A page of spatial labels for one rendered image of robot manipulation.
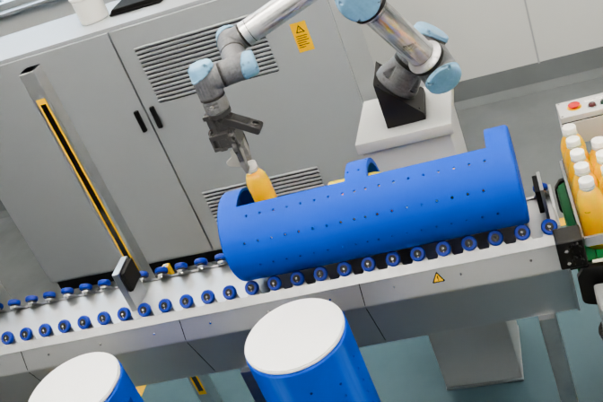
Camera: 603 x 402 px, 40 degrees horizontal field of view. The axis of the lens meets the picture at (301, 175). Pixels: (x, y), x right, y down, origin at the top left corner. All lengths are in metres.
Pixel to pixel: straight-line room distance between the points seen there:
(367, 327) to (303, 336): 0.47
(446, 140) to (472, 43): 2.55
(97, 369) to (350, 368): 0.73
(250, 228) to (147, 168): 2.04
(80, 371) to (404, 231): 1.00
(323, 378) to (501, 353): 1.24
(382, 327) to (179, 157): 2.00
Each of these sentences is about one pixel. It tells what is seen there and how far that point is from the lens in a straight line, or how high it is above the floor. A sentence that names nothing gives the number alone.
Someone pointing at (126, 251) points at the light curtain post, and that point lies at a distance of 3.11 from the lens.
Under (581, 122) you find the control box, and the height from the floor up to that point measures 1.07.
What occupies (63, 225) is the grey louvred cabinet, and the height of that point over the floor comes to 0.46.
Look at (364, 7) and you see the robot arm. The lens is 2.28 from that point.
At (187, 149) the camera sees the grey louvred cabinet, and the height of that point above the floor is 0.73.
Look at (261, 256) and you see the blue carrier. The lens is 2.42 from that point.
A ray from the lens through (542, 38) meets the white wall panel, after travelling 5.20.
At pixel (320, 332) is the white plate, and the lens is 2.14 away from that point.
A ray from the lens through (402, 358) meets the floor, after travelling 3.55.
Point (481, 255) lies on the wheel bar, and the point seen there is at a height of 0.92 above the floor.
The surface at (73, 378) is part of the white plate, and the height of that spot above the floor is 1.04.
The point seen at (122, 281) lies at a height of 1.05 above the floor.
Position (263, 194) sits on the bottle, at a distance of 2.50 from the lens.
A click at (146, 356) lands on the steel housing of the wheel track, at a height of 0.79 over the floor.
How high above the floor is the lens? 2.35
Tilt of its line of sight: 27 degrees down
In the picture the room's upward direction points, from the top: 22 degrees counter-clockwise
